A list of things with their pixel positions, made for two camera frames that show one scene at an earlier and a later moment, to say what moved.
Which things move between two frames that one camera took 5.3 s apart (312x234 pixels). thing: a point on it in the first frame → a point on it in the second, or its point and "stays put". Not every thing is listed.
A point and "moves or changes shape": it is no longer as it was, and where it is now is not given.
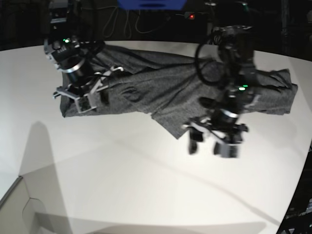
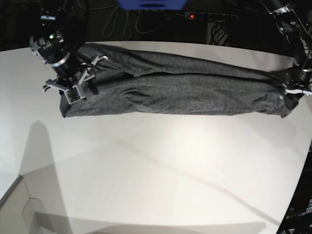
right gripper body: x=225 y=131 → x=293 y=90
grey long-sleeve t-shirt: x=167 y=87 moves or changes shape
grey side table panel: x=19 y=213 stays put
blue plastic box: x=152 y=4 stays put
